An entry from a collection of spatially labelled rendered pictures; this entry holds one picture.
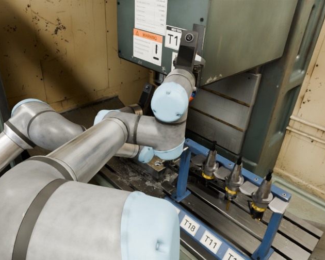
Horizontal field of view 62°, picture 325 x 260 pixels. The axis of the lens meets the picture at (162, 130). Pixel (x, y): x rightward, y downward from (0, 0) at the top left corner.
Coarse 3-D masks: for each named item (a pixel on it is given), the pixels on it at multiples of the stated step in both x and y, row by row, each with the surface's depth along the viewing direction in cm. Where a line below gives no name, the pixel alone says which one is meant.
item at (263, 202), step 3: (255, 189) 94; (255, 192) 92; (270, 192) 93; (252, 195) 94; (255, 195) 91; (270, 195) 92; (252, 198) 93; (255, 198) 91; (258, 198) 91; (261, 198) 90; (270, 198) 90; (255, 201) 91; (258, 201) 91; (261, 201) 91; (264, 201) 89; (267, 201) 89; (270, 201) 90; (261, 204) 90; (264, 204) 90
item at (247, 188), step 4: (244, 184) 97; (248, 184) 97; (252, 184) 97; (240, 188) 95; (244, 188) 95; (248, 188) 95; (252, 188) 95; (244, 192) 93; (248, 192) 93; (252, 192) 94
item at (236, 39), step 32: (128, 0) 100; (192, 0) 80; (224, 0) 81; (256, 0) 93; (288, 0) 111; (128, 32) 106; (224, 32) 88; (256, 32) 103; (288, 32) 124; (224, 64) 95; (256, 64) 114
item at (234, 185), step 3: (228, 174) 100; (228, 177) 98; (225, 180) 100; (228, 180) 97; (231, 180) 97; (243, 180) 97; (225, 183) 99; (228, 183) 98; (231, 183) 97; (234, 183) 96; (237, 183) 96; (240, 183) 96; (231, 186) 97; (234, 186) 97; (237, 186) 97
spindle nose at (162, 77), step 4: (152, 72) 124; (156, 72) 120; (152, 76) 125; (156, 76) 121; (160, 76) 119; (164, 76) 119; (152, 80) 126; (156, 80) 122; (160, 80) 120; (156, 84) 123; (160, 84) 121
